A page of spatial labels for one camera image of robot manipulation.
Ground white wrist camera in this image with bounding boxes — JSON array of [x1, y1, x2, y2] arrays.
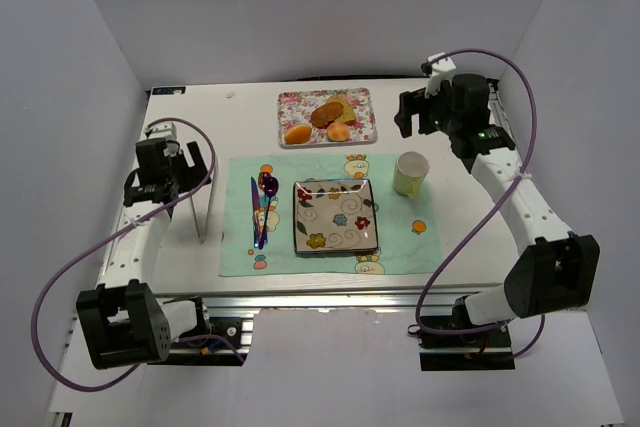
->
[[421, 53, 456, 98], [144, 122, 177, 141]]

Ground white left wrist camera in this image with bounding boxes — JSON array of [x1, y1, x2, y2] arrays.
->
[[144, 122, 177, 141]]

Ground aluminium table frame rail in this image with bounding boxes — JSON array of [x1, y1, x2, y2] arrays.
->
[[64, 282, 521, 348]]

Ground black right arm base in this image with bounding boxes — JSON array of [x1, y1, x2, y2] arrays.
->
[[407, 324, 515, 372]]

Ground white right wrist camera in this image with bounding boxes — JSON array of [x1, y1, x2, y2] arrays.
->
[[421, 53, 456, 98]]

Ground brown round pastry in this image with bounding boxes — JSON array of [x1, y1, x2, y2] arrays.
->
[[310, 103, 343, 129]]

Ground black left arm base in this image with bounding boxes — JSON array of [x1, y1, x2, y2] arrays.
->
[[156, 317, 253, 367]]

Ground black label sticker left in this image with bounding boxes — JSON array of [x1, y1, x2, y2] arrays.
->
[[151, 86, 186, 96]]

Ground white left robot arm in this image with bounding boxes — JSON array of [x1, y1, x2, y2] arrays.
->
[[76, 137, 211, 370]]

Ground metal tongs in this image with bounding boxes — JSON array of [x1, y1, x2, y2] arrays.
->
[[190, 156, 218, 244]]

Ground pale yellow mug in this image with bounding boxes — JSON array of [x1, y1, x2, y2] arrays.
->
[[393, 151, 430, 199]]

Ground light green cartoon placemat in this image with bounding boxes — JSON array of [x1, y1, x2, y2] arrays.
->
[[219, 153, 442, 278]]

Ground iridescent purple spoon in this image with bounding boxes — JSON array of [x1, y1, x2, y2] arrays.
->
[[258, 172, 279, 250]]

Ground square floral plate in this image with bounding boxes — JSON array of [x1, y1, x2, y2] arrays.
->
[[293, 178, 379, 256]]

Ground round orange bread roll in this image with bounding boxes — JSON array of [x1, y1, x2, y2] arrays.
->
[[326, 122, 350, 142]]

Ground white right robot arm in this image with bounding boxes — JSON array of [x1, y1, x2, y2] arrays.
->
[[394, 74, 600, 339]]

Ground iridescent purple knife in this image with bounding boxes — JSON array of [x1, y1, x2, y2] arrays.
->
[[250, 177, 260, 248]]

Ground yellow bread slice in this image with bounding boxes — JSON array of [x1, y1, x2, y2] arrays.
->
[[328, 95, 357, 126]]

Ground floral rectangular tray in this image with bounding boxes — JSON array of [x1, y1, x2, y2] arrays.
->
[[277, 87, 378, 148]]

